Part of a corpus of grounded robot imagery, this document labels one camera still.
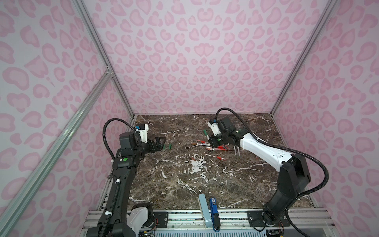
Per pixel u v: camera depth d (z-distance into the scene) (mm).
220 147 1001
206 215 725
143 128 690
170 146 1007
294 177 450
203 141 1030
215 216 718
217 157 954
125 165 525
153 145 667
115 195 434
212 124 767
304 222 734
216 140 748
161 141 755
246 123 1160
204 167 908
